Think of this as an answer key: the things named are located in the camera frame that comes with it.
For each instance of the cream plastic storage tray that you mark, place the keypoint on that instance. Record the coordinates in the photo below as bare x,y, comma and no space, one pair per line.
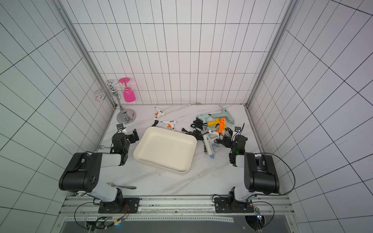
166,149

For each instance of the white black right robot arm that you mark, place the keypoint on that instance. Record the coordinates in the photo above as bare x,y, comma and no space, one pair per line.
259,172

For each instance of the small white glue gun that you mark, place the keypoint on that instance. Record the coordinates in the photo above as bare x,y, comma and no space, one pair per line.
159,113

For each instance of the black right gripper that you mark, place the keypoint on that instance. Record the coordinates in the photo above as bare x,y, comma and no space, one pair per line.
228,141

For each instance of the chrome wine glass rack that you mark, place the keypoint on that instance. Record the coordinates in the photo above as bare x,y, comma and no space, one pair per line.
125,115

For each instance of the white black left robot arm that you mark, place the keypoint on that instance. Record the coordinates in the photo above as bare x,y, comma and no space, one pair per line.
84,169

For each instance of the large mint glue gun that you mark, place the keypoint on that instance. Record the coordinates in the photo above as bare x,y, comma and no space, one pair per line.
224,114

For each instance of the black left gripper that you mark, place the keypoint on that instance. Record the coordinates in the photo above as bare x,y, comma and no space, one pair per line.
131,137

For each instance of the metal fork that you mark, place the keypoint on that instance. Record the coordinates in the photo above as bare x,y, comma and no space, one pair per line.
122,186

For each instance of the large white glue gun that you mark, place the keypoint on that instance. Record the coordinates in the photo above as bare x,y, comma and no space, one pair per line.
208,143

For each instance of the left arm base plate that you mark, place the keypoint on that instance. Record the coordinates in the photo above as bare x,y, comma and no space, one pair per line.
121,206

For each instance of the pink plastic wine glass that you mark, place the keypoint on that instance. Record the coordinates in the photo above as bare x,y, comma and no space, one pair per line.
128,93

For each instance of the aluminium mounting rail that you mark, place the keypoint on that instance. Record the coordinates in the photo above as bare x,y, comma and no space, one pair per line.
84,209

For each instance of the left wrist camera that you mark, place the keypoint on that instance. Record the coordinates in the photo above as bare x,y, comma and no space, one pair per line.
121,128

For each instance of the white glue gun orange trigger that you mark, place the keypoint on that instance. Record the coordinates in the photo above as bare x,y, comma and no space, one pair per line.
170,123

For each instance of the yellow glue gun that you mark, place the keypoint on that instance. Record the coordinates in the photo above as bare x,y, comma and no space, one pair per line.
214,123

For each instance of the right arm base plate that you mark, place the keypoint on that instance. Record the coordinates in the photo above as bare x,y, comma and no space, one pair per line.
230,205

